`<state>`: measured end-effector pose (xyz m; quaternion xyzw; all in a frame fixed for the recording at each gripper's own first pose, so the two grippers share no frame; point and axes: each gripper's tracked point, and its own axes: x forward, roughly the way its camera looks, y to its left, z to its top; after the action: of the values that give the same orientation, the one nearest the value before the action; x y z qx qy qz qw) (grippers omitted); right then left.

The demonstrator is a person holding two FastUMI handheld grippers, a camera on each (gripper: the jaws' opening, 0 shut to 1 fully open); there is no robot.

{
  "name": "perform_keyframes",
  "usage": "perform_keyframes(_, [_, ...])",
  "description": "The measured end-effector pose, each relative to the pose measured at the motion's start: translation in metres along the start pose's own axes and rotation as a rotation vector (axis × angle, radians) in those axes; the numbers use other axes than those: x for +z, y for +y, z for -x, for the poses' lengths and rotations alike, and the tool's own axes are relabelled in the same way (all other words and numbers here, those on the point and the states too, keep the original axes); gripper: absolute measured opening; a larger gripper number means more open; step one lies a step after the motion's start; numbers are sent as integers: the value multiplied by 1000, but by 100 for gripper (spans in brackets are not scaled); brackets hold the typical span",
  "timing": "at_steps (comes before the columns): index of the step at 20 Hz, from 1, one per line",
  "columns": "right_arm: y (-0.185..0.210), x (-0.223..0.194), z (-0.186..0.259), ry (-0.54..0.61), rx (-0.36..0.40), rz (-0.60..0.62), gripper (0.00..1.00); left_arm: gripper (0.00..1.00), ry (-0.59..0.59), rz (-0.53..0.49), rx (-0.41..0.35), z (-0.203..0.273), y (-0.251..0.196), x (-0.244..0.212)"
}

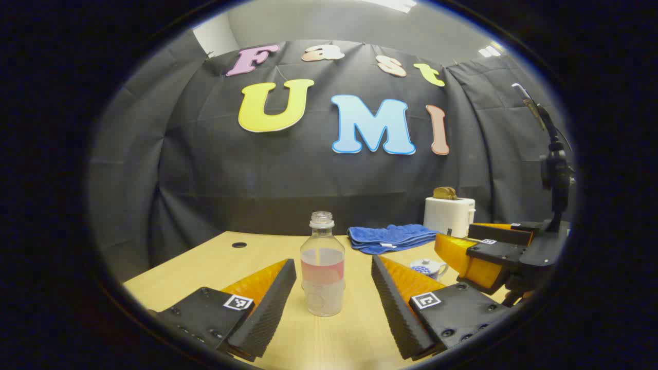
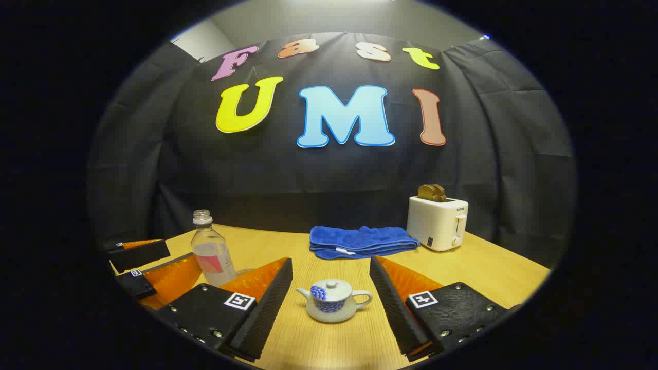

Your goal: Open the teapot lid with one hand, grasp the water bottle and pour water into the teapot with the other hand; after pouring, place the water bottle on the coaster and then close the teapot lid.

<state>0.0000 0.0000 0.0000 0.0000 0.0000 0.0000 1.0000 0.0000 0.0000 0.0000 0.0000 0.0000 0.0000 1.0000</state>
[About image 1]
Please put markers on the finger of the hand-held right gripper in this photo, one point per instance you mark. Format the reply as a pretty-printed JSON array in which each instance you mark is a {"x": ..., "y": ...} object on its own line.
[
  {"x": 501, "y": 234},
  {"x": 496, "y": 253}
]

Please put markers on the clear plastic water bottle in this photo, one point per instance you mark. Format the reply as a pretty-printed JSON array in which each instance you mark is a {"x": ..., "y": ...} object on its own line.
[{"x": 323, "y": 288}]

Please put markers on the brown toast slice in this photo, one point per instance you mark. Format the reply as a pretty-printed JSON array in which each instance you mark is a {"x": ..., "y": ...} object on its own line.
[
  {"x": 452, "y": 191},
  {"x": 441, "y": 194}
]

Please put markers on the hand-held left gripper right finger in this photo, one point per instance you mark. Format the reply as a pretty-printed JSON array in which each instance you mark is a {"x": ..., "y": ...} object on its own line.
[{"x": 393, "y": 308}]

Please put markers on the white toaster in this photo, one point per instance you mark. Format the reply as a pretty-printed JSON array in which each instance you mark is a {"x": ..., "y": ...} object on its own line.
[{"x": 447, "y": 216}]

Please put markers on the white blue-patterned teacup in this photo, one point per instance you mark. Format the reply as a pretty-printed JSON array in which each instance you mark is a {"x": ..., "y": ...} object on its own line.
[{"x": 435, "y": 269}]

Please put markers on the white teacup lid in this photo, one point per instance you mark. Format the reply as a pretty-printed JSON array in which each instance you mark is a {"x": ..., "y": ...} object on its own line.
[{"x": 424, "y": 261}]

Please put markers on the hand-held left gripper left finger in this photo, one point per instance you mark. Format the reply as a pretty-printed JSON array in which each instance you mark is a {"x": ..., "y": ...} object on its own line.
[{"x": 272, "y": 308}]

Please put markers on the black backdrop cloth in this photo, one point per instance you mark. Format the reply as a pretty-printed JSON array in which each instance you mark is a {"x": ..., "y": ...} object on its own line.
[{"x": 308, "y": 174}]

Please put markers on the folded blue towel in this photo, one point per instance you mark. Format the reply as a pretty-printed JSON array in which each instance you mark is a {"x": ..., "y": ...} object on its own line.
[{"x": 390, "y": 237}]

